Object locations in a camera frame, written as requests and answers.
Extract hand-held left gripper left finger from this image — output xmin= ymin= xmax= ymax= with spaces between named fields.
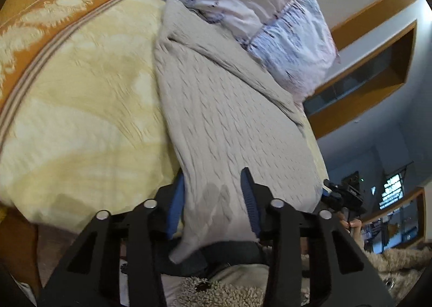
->
xmin=36 ymin=175 xmax=186 ymax=307

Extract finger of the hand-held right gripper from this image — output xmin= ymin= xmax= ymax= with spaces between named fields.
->
xmin=320 ymin=178 xmax=343 ymax=209

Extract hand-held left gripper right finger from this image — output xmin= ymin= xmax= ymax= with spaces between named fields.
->
xmin=240 ymin=168 xmax=396 ymax=307

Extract grey knitted sweater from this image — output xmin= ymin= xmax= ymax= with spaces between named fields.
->
xmin=153 ymin=0 xmax=329 ymax=264

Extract person's right hand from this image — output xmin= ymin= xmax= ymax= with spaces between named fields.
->
xmin=339 ymin=217 xmax=365 ymax=251

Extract window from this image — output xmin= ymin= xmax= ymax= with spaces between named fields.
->
xmin=379 ymin=172 xmax=406 ymax=210

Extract dark cloth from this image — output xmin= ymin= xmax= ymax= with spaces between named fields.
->
xmin=158 ymin=240 xmax=271 ymax=278

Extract beige shaggy rug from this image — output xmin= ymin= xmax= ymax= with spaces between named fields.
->
xmin=172 ymin=246 xmax=426 ymax=307

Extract yellow and orange bedspread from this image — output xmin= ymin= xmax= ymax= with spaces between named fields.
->
xmin=0 ymin=0 xmax=329 ymax=227

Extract wooden rail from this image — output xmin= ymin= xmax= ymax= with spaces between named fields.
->
xmin=362 ymin=186 xmax=428 ymax=251

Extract wooden wall niche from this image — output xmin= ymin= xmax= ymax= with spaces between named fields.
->
xmin=303 ymin=0 xmax=424 ymax=141

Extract brown bed frame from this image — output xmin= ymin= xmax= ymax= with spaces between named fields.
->
xmin=0 ymin=207 xmax=43 ymax=297

